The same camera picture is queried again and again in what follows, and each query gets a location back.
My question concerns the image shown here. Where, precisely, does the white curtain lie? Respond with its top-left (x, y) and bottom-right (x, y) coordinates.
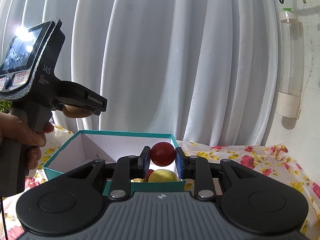
top-left (1, 0), bottom-right (278, 146)

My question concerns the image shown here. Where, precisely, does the small brown kiwi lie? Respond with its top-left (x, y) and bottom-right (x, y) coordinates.
top-left (62, 105), bottom-right (92, 118)

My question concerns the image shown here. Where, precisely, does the red cherry tomato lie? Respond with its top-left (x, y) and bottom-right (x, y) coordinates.
top-left (150, 142), bottom-right (176, 166)
top-left (146, 169), bottom-right (154, 181)

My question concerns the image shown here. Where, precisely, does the person's left hand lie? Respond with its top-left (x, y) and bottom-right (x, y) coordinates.
top-left (1, 112), bottom-right (54, 170)

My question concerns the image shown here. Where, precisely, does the yellow-red apple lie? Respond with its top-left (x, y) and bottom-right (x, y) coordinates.
top-left (132, 178), bottom-right (148, 183)

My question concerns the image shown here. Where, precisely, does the clear wall tube holder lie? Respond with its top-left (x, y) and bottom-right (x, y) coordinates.
top-left (276, 8), bottom-right (304, 119)

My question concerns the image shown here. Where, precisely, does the teal cardboard box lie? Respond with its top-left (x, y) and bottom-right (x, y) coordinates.
top-left (43, 130), bottom-right (178, 180)

